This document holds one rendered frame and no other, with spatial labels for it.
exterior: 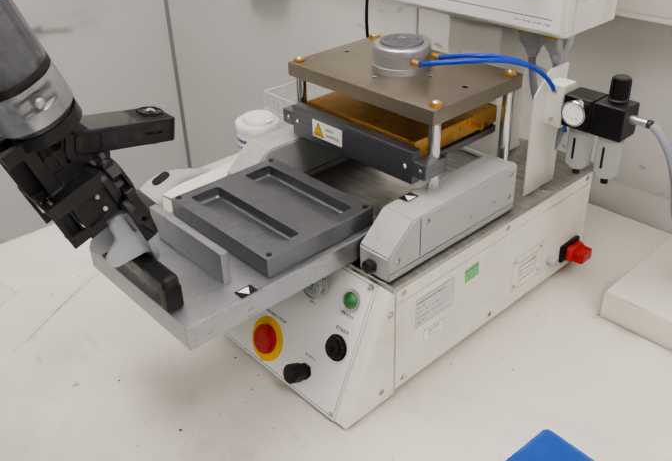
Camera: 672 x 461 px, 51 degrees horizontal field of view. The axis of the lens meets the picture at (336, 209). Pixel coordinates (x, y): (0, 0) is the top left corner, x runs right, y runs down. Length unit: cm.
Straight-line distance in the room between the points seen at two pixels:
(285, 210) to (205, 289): 15
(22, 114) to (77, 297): 60
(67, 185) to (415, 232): 39
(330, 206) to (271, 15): 114
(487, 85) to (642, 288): 40
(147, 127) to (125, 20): 165
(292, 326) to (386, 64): 37
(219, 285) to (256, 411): 22
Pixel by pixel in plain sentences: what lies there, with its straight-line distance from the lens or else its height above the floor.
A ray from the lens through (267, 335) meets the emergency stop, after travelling 98.
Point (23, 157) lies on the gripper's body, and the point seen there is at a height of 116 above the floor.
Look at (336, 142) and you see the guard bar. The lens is 97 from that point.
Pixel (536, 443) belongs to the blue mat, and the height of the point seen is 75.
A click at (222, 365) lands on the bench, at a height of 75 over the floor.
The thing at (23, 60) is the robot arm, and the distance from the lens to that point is 65.
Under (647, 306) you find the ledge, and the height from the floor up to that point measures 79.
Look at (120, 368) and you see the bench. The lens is 106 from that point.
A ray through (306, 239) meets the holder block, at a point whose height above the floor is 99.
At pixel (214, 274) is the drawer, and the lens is 80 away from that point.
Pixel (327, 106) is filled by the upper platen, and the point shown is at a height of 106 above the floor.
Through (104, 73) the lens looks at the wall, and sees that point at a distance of 237.
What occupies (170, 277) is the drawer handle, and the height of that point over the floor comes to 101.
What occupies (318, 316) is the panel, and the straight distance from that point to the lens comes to 92.
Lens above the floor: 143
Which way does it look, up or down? 30 degrees down
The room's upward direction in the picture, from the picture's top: 2 degrees counter-clockwise
